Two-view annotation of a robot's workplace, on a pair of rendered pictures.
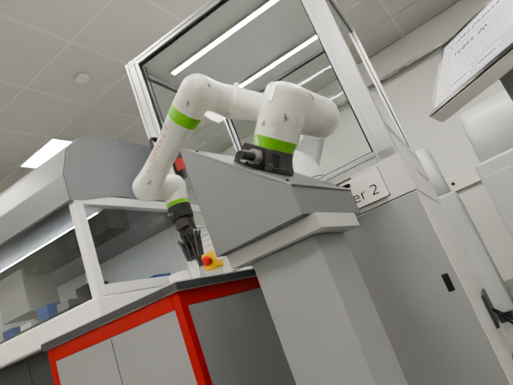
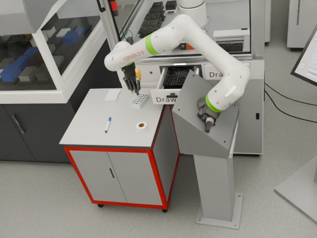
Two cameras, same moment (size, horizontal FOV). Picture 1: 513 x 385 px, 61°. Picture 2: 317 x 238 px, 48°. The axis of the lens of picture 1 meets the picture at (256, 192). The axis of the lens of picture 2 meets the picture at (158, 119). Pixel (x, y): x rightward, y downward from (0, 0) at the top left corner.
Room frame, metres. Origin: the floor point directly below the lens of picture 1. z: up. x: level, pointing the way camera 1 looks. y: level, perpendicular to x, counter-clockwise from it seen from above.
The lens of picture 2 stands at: (-0.29, 0.30, 2.25)
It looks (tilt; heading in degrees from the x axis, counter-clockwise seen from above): 40 degrees down; 357
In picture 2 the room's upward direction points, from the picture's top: 14 degrees counter-clockwise
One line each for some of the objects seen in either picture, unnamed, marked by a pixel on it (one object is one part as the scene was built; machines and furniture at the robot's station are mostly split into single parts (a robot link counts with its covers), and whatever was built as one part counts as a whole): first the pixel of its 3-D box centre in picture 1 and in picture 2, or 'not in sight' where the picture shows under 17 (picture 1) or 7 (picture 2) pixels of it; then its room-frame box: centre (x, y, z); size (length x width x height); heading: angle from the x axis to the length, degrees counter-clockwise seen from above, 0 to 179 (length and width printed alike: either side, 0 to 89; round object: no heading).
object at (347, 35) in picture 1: (362, 66); not in sight; (1.97, -0.70, 1.52); 0.87 x 0.01 x 0.86; 156
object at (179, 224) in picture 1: (186, 230); (130, 75); (1.68, 0.31, 0.99); 0.08 x 0.07 x 0.09; 50
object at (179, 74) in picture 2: not in sight; (179, 78); (1.69, 0.00, 0.87); 0.22 x 0.18 x 0.06; 156
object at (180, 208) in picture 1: (180, 213); (127, 66); (1.68, 0.32, 1.07); 0.12 x 0.09 x 0.06; 140
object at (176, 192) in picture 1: (172, 190); (123, 53); (1.68, 0.32, 1.17); 0.13 x 0.11 x 0.14; 145
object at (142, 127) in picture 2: (180, 279); (142, 127); (1.40, 0.33, 0.78); 0.07 x 0.07 x 0.04
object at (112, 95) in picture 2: not in sight; (112, 95); (1.85, 0.48, 0.77); 0.13 x 0.09 x 0.02; 157
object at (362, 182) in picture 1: (347, 197); (227, 71); (1.61, -0.31, 0.87); 0.29 x 0.02 x 0.11; 66
